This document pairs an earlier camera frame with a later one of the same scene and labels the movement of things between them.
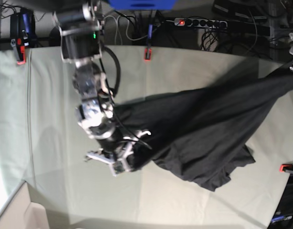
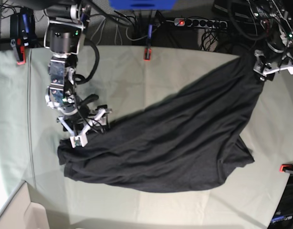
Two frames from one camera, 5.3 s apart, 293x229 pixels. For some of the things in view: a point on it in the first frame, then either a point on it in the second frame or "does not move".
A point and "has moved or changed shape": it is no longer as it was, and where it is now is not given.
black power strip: (192, 22) does not move
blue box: (142, 5) does not move
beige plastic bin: (21, 213) does not move
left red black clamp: (23, 32) does not move
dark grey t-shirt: (204, 134) has moved or changed shape
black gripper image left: (127, 154) → (98, 120)
